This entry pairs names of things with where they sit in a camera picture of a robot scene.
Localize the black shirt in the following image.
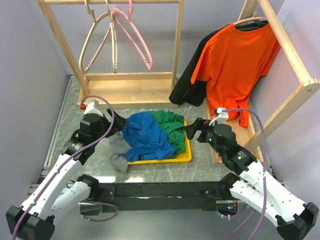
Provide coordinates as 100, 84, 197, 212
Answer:
168, 22, 268, 107

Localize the middle beige wooden hanger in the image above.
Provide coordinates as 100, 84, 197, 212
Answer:
105, 0, 118, 74

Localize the green shirt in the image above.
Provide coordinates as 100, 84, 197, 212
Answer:
148, 110, 186, 154

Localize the grey shirt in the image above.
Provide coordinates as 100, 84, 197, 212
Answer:
109, 132, 130, 173

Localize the pink hanger on back rack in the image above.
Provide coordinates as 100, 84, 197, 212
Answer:
112, 0, 153, 71

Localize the left beige wooden hanger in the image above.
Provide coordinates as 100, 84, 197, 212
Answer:
78, 0, 112, 75

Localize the yellow plastic tray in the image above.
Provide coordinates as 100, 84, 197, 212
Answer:
128, 120, 192, 166

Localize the back wooden clothes rack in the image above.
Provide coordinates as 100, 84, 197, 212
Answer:
38, 0, 185, 109

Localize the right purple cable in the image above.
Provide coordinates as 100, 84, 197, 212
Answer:
223, 108, 267, 240

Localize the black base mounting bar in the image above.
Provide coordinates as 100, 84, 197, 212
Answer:
88, 181, 234, 211

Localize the right wooden clothes rack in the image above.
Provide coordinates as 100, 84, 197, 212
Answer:
203, 0, 320, 166

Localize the orange t-shirt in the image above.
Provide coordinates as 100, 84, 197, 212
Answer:
190, 24, 280, 128

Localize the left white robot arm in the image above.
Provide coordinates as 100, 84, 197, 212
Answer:
5, 108, 127, 240

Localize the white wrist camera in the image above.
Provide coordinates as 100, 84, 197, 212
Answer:
208, 107, 229, 126
79, 100, 103, 117

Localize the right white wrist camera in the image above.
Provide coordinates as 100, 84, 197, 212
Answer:
208, 107, 229, 126

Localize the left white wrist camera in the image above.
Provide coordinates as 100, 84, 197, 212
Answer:
79, 100, 103, 117

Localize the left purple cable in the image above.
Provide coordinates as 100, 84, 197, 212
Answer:
9, 95, 116, 238

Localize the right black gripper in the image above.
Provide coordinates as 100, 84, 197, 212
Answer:
183, 117, 225, 157

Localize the wooden clothes rack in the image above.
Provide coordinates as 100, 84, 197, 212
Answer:
203, 0, 320, 166
38, 0, 185, 109

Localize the purple cable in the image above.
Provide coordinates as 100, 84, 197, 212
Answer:
223, 108, 267, 240
9, 95, 116, 238

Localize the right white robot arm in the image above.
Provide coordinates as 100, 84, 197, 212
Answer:
185, 117, 319, 240

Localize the beige wooden hanger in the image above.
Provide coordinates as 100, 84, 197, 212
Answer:
78, 0, 112, 75
105, 0, 118, 74

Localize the pink hanger under orange shirt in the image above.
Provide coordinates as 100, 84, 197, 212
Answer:
233, 10, 268, 26

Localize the blue tank top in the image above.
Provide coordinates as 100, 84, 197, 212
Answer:
121, 112, 176, 163

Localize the green hanger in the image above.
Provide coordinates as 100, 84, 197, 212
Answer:
235, 19, 268, 32

